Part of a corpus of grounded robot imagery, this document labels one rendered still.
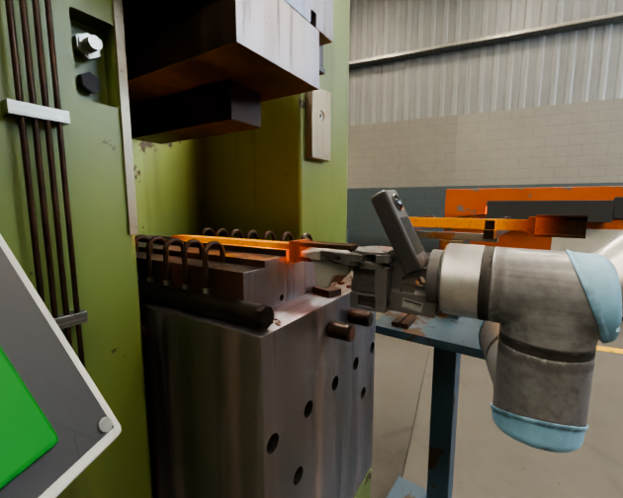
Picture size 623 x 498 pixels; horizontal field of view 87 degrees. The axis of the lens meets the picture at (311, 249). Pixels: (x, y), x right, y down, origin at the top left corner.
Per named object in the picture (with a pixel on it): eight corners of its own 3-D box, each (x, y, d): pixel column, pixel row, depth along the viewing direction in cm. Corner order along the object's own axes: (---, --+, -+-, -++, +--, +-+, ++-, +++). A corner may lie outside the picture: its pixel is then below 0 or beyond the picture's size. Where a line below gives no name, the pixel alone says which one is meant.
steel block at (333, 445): (372, 465, 77) (377, 278, 71) (267, 649, 45) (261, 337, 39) (208, 393, 106) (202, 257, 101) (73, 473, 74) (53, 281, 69)
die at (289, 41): (319, 89, 58) (319, 31, 56) (236, 41, 41) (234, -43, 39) (169, 122, 80) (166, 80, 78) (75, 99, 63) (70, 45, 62)
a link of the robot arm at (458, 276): (481, 249, 36) (488, 241, 44) (434, 246, 39) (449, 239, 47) (475, 328, 37) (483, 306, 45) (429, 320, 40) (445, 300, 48)
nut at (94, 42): (110, 93, 42) (106, 34, 41) (87, 87, 39) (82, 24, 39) (97, 97, 43) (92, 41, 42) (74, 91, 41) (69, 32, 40)
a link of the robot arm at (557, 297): (622, 366, 31) (638, 259, 29) (474, 336, 37) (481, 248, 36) (601, 333, 39) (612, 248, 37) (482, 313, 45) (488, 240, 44)
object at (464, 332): (518, 312, 100) (519, 306, 99) (500, 364, 68) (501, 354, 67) (419, 296, 117) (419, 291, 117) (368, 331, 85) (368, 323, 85)
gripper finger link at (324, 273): (292, 286, 51) (346, 293, 47) (292, 247, 50) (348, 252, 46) (302, 282, 54) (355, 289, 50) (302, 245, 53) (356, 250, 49)
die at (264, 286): (318, 289, 62) (318, 243, 61) (244, 319, 45) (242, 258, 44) (177, 267, 84) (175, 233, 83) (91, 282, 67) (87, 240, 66)
